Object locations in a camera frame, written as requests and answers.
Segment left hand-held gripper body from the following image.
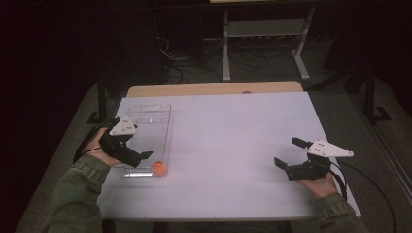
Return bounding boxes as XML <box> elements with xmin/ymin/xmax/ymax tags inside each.
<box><xmin>98</xmin><ymin>116</ymin><xmax>144</xmax><ymax>169</ymax></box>

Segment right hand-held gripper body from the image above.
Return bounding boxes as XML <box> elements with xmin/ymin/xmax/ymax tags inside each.
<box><xmin>285</xmin><ymin>139</ymin><xmax>355</xmax><ymax>182</ymax></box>

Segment orange ball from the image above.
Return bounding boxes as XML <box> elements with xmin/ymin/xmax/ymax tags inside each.
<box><xmin>153</xmin><ymin>160</ymin><xmax>167</xmax><ymax>176</ymax></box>

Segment clear plastic tray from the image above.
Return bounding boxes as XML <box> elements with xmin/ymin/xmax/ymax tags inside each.
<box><xmin>111</xmin><ymin>103</ymin><xmax>175</xmax><ymax>179</ymax></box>

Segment person's left hand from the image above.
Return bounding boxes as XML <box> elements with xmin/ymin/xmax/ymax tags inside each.
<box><xmin>85</xmin><ymin>127</ymin><xmax>122</xmax><ymax>168</ymax></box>

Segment person's right hand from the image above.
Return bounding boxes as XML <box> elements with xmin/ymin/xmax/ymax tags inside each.
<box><xmin>297</xmin><ymin>172</ymin><xmax>340</xmax><ymax>199</ymax></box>

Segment black metal stand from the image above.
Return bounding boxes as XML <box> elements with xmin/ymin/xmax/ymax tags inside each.
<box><xmin>86</xmin><ymin>74</ymin><xmax>109</xmax><ymax>126</ymax></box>
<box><xmin>362</xmin><ymin>64</ymin><xmax>392</xmax><ymax>124</ymax></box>

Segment wooden table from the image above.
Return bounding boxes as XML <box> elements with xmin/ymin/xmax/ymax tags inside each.
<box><xmin>125</xmin><ymin>81</ymin><xmax>304</xmax><ymax>99</ymax></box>

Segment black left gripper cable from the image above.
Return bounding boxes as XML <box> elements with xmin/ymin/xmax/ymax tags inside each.
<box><xmin>72</xmin><ymin>118</ymin><xmax>113</xmax><ymax>164</ymax></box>

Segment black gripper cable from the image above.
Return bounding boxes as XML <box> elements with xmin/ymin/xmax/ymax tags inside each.
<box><xmin>329</xmin><ymin>160</ymin><xmax>398</xmax><ymax>233</ymax></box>
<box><xmin>72</xmin><ymin>118</ymin><xmax>113</xmax><ymax>164</ymax></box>

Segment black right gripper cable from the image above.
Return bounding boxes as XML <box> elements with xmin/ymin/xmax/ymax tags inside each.
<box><xmin>329</xmin><ymin>160</ymin><xmax>398</xmax><ymax>233</ymax></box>

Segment black floor cables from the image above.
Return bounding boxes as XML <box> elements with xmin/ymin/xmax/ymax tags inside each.
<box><xmin>154</xmin><ymin>35</ymin><xmax>270</xmax><ymax>85</ymax></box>

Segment white metal stand frame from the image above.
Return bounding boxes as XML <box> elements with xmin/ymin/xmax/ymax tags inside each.
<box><xmin>222</xmin><ymin>6</ymin><xmax>317</xmax><ymax>83</ymax></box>

